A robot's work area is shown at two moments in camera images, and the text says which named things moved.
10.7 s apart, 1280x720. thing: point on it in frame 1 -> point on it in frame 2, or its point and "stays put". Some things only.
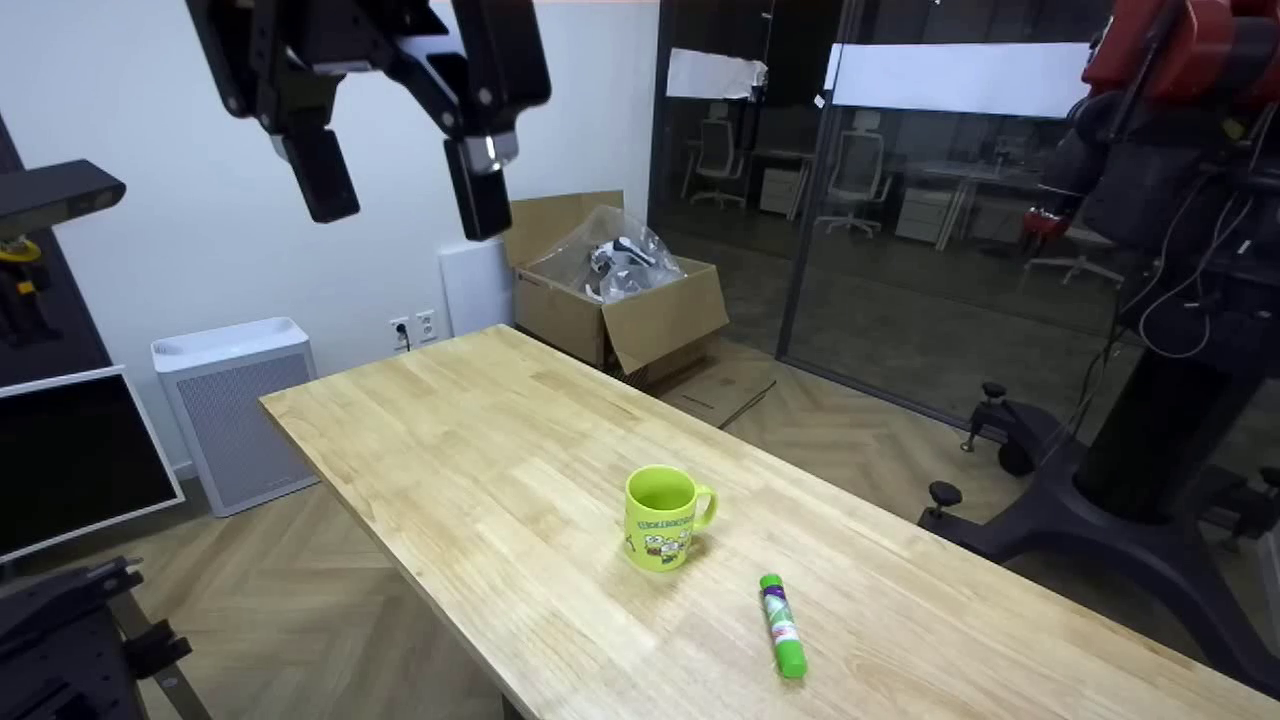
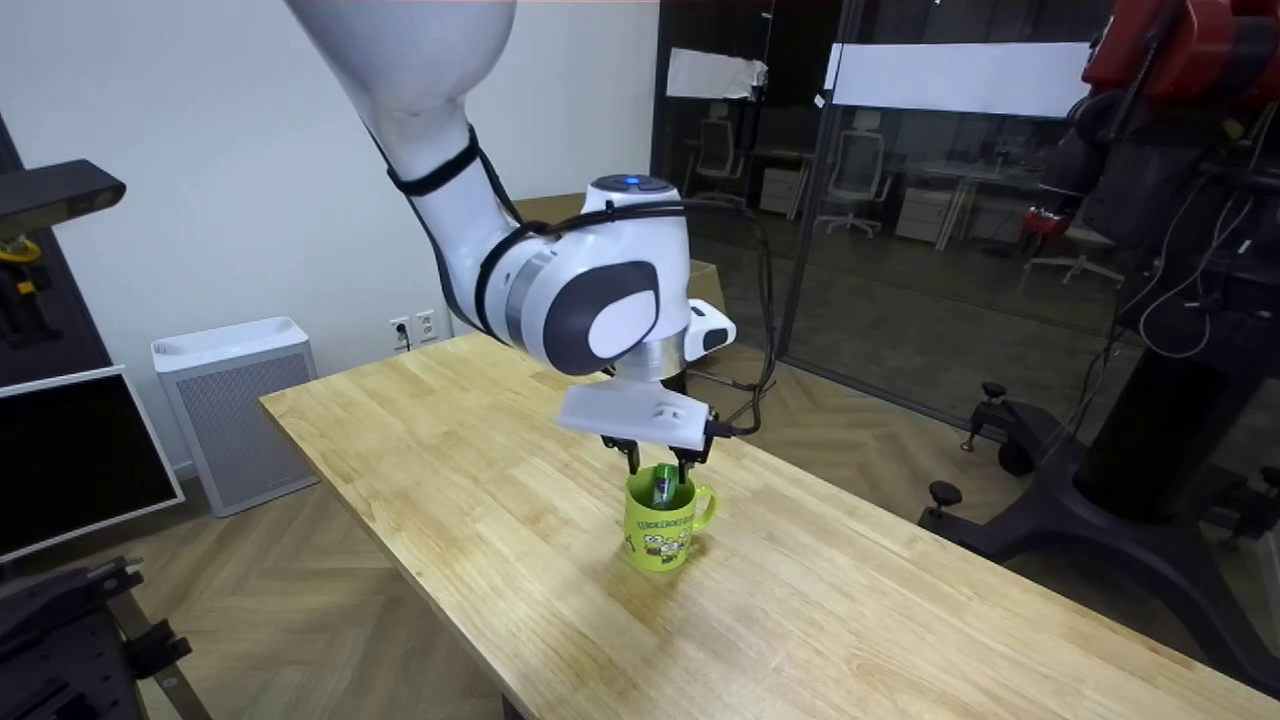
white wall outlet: x=414 y=330 stays put
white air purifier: x=219 y=380 stays put
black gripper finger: x=477 y=165 -> x=687 y=458
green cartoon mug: x=661 y=509 stays put
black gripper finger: x=322 y=174 -> x=626 y=447
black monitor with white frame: x=76 y=452 stays put
